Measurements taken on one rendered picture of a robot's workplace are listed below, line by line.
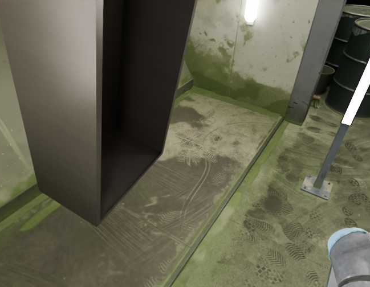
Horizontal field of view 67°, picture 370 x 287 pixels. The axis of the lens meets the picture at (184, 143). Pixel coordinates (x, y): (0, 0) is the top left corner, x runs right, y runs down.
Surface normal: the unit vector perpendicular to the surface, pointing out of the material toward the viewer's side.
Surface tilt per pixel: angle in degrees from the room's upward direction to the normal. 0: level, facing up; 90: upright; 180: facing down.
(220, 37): 90
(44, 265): 0
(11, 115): 57
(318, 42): 90
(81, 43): 90
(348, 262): 47
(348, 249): 43
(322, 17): 90
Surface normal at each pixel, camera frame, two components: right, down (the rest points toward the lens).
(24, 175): 0.72, -0.14
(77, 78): -0.45, 0.54
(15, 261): 0.04, -0.79
